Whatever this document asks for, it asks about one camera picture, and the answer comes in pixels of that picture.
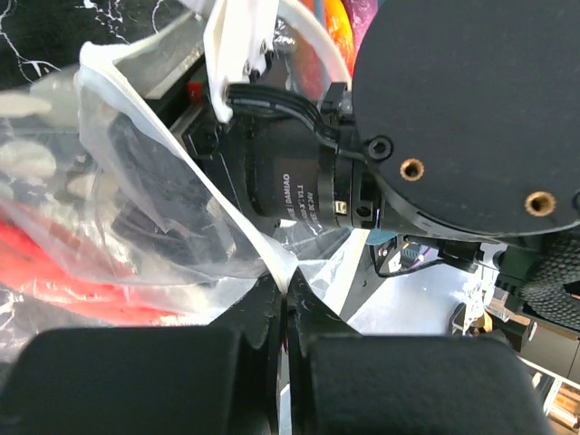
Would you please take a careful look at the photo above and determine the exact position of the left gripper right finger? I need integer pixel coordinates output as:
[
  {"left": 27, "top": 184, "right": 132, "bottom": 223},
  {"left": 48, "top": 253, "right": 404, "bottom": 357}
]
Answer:
[{"left": 285, "top": 270, "right": 359, "bottom": 434}]

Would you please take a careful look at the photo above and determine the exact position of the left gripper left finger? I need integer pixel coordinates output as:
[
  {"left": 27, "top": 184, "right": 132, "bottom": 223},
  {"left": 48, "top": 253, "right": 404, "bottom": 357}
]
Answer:
[{"left": 211, "top": 275, "right": 283, "bottom": 434}]

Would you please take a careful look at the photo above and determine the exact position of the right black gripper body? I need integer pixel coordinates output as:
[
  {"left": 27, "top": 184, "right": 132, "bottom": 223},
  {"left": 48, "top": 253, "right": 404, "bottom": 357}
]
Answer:
[{"left": 109, "top": 82, "right": 382, "bottom": 266}]

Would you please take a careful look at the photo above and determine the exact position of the clear zip top bag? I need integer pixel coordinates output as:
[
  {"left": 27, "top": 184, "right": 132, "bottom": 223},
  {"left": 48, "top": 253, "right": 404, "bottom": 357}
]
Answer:
[{"left": 1, "top": 1, "right": 363, "bottom": 331}]

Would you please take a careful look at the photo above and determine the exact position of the fake watermelon slice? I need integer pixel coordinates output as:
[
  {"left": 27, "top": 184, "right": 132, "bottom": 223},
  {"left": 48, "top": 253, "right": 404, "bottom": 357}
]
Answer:
[{"left": 1, "top": 199, "right": 187, "bottom": 326}]

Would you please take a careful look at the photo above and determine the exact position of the fake red orange mango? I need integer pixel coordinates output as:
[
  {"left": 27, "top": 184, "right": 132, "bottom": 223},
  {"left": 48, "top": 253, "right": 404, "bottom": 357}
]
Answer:
[{"left": 324, "top": 0, "right": 355, "bottom": 73}]

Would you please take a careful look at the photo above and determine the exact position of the fake purple eggplant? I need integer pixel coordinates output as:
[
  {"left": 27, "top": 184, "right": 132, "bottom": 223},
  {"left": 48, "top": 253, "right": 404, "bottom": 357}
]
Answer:
[{"left": 343, "top": 0, "right": 378, "bottom": 50}]

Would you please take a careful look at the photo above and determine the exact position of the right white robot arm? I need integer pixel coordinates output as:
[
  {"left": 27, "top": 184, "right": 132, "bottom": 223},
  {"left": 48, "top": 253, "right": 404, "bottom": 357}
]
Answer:
[{"left": 161, "top": 1, "right": 579, "bottom": 330}]

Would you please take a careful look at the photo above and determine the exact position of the fake spotted mushroom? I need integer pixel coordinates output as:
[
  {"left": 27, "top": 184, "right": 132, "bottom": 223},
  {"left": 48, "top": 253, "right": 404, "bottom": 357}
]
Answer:
[{"left": 1, "top": 73, "right": 90, "bottom": 185}]

